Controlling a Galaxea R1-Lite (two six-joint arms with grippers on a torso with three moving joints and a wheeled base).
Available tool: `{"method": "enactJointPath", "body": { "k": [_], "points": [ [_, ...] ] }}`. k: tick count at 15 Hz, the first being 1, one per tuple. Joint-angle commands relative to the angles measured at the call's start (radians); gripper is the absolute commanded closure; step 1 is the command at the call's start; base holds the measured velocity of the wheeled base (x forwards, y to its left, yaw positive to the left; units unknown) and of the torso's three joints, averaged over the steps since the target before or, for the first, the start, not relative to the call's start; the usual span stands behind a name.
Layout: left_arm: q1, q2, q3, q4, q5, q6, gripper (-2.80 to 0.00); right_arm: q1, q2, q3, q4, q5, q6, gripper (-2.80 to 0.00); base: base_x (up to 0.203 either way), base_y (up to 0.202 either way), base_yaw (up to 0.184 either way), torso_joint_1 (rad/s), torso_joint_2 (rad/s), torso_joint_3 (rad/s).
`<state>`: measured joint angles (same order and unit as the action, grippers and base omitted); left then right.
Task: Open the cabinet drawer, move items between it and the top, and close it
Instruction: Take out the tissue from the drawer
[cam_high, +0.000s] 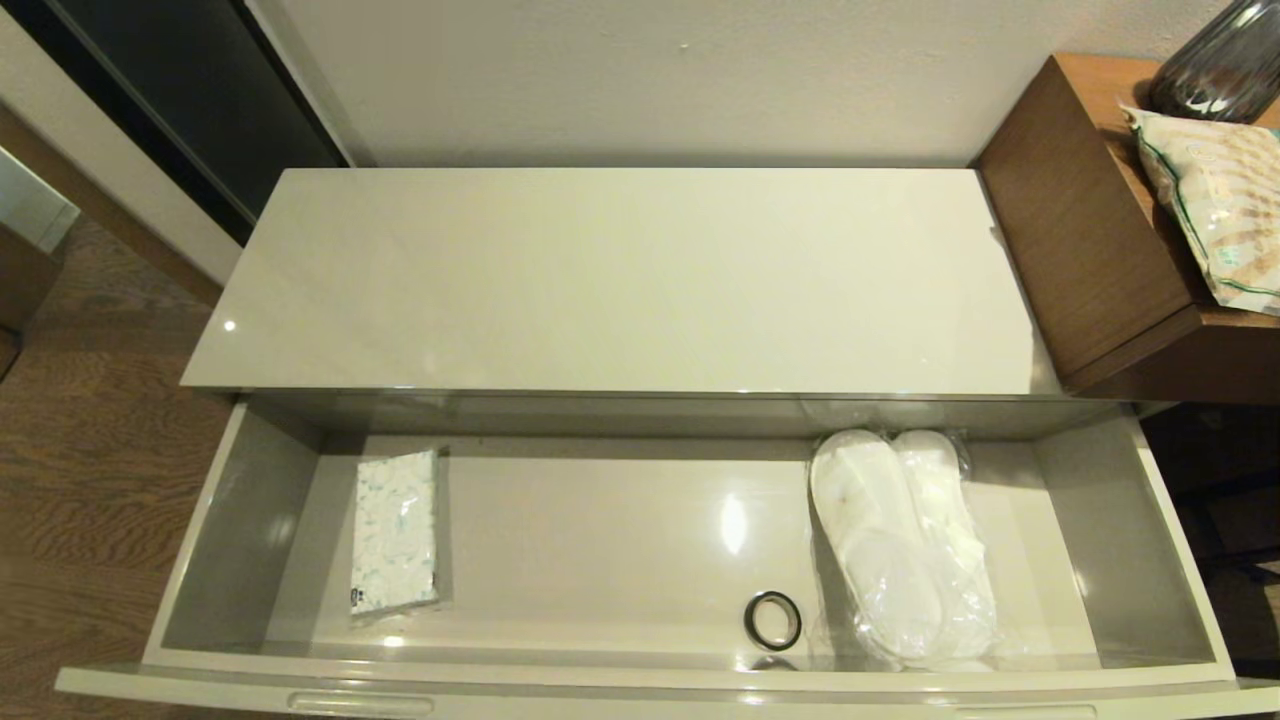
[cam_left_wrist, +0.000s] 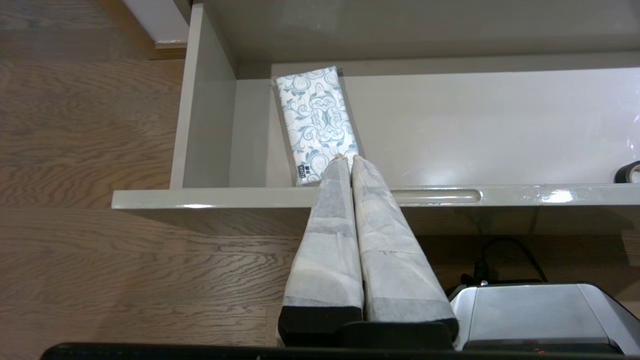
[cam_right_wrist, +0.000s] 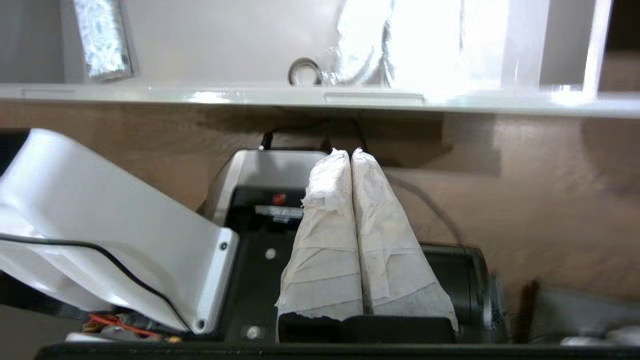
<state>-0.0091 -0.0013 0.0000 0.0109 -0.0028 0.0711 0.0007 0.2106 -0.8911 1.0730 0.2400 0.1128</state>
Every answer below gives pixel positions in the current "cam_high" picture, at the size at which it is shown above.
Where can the beige cabinet drawer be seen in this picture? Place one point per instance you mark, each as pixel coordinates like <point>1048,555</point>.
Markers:
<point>600,540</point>

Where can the white slippers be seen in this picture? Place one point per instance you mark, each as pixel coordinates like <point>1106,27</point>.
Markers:
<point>965,560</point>
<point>870,540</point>

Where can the blue floral tissue pack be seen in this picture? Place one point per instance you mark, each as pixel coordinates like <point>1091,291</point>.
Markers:
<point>395,540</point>

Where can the glossy beige low cabinet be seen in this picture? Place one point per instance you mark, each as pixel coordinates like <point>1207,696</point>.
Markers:
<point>560,280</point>

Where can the brown wooden side table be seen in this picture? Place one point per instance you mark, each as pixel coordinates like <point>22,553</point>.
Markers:
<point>1080,220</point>

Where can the dark glass door panel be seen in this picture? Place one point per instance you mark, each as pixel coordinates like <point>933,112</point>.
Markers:
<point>200,90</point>

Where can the green trimmed snack bag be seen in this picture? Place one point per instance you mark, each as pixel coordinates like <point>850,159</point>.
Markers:
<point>1225,210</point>

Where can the brown wooden furniture piece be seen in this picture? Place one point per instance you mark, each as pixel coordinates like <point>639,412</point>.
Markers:
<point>25,280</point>

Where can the pale grey box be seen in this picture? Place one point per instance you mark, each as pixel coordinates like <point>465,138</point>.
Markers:
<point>30,200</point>

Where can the dark glass vase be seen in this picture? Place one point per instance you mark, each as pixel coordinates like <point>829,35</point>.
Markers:
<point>1225,60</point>

